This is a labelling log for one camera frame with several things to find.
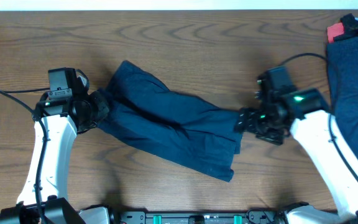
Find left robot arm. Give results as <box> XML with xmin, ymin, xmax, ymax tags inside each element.
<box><xmin>0</xmin><ymin>67</ymin><xmax>111</xmax><ymax>223</ymax></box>

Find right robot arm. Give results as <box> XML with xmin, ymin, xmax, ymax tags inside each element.
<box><xmin>235</xmin><ymin>66</ymin><xmax>358</xmax><ymax>223</ymax></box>

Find black aluminium mounting rail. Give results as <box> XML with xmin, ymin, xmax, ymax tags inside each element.
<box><xmin>119</xmin><ymin>209</ymin><xmax>276</xmax><ymax>224</ymax></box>

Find black cloth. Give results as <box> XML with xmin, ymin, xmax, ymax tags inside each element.
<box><xmin>334</xmin><ymin>14</ymin><xmax>358</xmax><ymax>42</ymax></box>

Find red cloth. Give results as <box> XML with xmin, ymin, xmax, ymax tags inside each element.
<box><xmin>326</xmin><ymin>22</ymin><xmax>344</xmax><ymax>43</ymax></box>

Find navy blue folded garment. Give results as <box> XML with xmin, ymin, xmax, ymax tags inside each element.
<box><xmin>326</xmin><ymin>37</ymin><xmax>358</xmax><ymax>159</ymax></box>

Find navy blue shorts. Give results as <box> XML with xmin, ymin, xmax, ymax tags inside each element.
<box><xmin>98</xmin><ymin>60</ymin><xmax>242</xmax><ymax>182</ymax></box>

